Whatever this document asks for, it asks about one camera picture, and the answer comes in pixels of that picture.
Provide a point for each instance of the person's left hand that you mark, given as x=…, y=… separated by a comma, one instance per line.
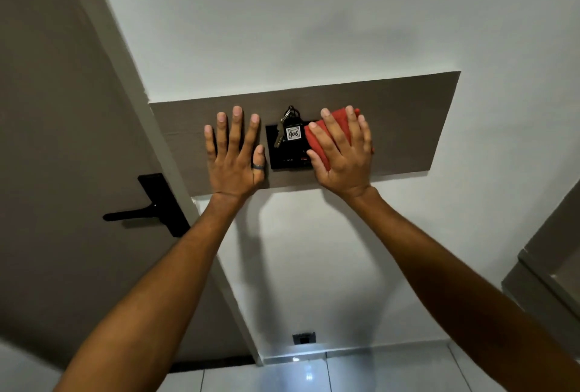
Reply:
x=233, y=169

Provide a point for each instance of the person's right hand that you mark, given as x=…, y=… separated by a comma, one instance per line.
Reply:
x=349, y=167

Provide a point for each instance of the person's left little finger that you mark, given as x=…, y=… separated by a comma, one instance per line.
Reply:
x=210, y=142

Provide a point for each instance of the person's left middle finger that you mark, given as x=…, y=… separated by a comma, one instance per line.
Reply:
x=235, y=129

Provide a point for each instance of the person's left thumb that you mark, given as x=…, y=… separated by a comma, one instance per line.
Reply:
x=258, y=156

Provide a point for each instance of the person's right thumb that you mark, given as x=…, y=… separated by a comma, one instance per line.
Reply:
x=317, y=165

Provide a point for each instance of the person's right little finger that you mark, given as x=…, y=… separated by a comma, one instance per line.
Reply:
x=366, y=133

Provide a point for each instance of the person's right middle finger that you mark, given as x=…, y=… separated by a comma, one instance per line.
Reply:
x=336, y=131

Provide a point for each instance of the red cleaning cloth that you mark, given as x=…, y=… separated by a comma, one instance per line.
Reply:
x=315, y=135

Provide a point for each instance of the person's right forearm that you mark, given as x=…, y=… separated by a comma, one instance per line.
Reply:
x=457, y=296

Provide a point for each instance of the person's left forearm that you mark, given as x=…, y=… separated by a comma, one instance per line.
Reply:
x=149, y=305

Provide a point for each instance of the silver key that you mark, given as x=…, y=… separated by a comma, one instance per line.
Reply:
x=279, y=137

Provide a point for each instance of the black key tag white label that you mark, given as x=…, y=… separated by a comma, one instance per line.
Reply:
x=293, y=134

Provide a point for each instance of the brown door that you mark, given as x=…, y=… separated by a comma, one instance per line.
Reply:
x=68, y=133

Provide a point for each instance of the grey-brown cabinet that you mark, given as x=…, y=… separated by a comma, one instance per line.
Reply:
x=548, y=278

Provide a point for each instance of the black wall key holder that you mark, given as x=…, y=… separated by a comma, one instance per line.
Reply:
x=285, y=158

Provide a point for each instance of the brown wall panel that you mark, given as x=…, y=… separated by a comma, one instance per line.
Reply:
x=408, y=124

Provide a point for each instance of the white door frame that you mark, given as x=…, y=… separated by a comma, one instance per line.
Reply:
x=136, y=74

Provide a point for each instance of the black wall socket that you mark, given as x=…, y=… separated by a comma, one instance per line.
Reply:
x=304, y=338

